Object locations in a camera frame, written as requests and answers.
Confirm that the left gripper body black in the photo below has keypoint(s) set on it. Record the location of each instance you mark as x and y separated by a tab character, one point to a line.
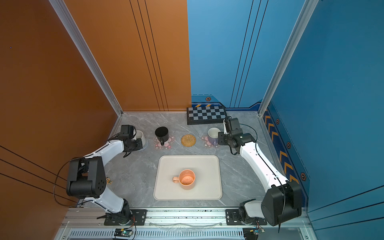
137	145

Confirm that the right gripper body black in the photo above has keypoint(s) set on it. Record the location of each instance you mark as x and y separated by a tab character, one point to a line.
224	139

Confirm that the lavender mug white inside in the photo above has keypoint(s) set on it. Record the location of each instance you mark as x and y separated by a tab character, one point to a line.
213	136

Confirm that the pink flower coaster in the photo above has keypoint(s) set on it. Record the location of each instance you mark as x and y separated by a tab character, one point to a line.
207	144
167	145

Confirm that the black mug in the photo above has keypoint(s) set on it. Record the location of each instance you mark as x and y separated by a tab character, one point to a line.
162	134

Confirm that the woven rattan coaster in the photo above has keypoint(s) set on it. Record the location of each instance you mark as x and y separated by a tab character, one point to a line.
188	140

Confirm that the orange pink mug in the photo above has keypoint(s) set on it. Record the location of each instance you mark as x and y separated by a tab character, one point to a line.
186	179

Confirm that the light blue woven coaster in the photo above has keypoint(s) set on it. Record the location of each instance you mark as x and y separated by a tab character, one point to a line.
145	146

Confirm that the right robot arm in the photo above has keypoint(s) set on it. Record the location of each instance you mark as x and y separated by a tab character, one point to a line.
283	199

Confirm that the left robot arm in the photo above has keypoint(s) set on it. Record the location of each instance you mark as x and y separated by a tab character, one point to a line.
87	179

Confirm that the cream serving tray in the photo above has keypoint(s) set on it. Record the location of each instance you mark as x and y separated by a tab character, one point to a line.
208	185

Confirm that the folded checkerboard box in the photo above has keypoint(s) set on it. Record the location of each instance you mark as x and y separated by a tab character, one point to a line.
211	114

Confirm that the green circuit board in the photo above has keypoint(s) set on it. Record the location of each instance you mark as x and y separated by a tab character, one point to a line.
123	233

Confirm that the right small circuit board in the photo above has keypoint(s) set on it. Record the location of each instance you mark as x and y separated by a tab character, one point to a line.
252	233

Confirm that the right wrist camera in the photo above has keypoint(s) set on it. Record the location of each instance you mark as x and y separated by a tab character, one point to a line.
232	126

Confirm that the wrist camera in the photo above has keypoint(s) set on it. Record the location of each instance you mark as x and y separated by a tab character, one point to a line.
127	132
232	126

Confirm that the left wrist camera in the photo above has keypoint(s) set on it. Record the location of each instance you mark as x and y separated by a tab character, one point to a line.
127	132

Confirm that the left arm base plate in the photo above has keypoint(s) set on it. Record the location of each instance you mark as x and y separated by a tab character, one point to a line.
135	217

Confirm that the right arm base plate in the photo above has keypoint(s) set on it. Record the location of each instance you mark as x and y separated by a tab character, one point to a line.
233	218

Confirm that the aluminium front rail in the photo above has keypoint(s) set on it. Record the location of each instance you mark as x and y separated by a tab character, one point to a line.
204	217

